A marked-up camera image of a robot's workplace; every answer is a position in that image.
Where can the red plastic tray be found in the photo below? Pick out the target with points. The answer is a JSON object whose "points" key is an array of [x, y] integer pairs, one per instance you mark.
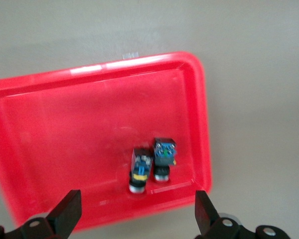
{"points": [[64, 124]]}

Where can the red button switch green mark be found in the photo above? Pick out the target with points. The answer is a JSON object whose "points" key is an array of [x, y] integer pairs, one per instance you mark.
{"points": [[163, 155]]}

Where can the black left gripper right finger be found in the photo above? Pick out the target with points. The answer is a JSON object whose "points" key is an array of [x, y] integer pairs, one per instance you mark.
{"points": [[206, 214]]}

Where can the clear tape piece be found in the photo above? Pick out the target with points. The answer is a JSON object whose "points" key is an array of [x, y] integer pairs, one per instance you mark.
{"points": [[130, 55]]}

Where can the red button switch yellow label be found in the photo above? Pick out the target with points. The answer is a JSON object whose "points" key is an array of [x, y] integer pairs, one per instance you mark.
{"points": [[140, 164]]}

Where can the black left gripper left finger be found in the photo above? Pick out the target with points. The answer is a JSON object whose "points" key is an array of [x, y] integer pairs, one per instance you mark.
{"points": [[62, 214]]}

